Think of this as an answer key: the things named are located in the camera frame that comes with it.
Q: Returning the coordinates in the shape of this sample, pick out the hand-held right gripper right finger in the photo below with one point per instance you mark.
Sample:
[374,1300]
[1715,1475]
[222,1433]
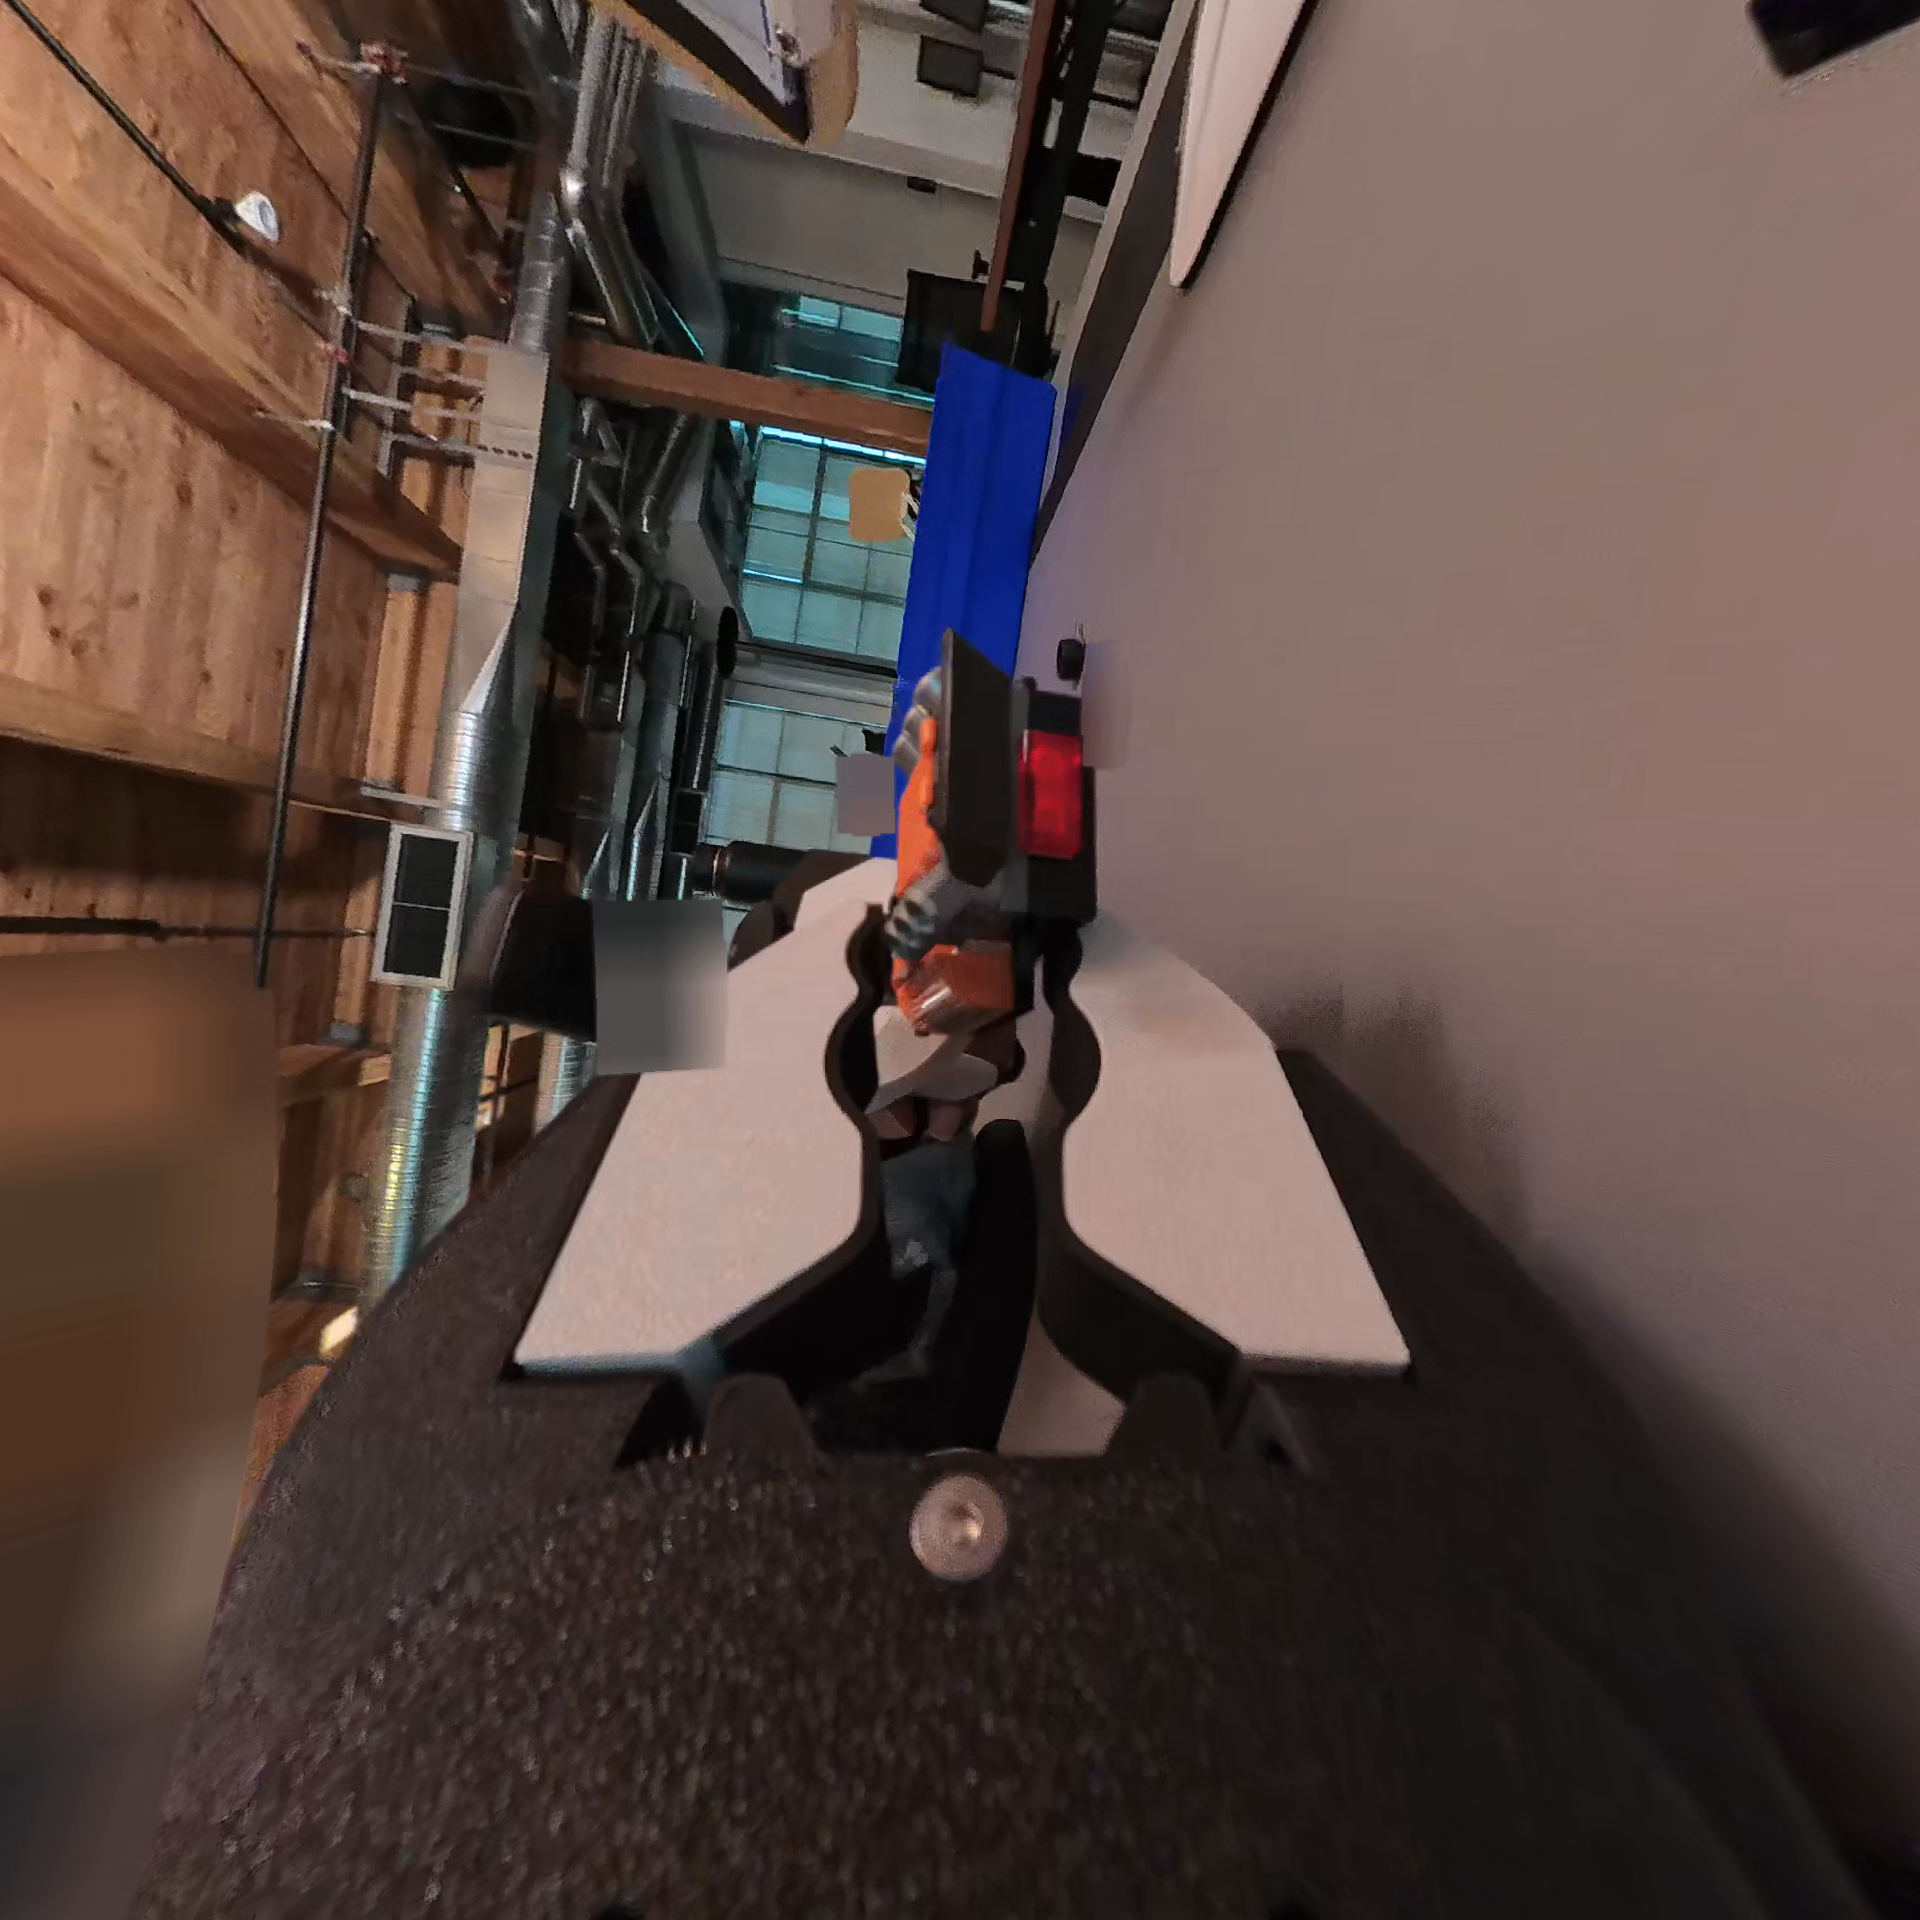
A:
[1217,1172]

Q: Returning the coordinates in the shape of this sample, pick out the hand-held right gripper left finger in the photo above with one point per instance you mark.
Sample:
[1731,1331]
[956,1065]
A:
[706,1188]

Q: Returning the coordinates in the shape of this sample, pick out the orange white lego car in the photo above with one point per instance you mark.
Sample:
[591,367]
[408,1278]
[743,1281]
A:
[961,977]

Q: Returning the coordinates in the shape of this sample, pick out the silver vent grille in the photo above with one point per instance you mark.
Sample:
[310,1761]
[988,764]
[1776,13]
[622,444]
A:
[420,908]

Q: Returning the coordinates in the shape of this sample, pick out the large window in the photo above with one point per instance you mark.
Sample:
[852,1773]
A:
[812,540]

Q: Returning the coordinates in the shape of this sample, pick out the blue storage bin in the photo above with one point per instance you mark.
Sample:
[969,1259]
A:
[986,510]

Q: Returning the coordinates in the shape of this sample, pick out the black metal pole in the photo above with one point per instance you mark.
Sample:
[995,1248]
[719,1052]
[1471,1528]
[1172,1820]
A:
[322,510]

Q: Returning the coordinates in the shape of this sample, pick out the wooden beam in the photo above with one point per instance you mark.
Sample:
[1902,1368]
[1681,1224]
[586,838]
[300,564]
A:
[721,384]

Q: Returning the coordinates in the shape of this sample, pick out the ceiling lamp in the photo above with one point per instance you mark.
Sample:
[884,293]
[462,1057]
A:
[256,219]

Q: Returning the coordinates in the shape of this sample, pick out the silver ventilation duct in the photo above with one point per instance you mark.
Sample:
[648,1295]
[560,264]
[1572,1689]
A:
[480,751]

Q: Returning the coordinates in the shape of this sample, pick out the white base plate with lever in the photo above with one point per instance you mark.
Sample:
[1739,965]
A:
[1238,121]

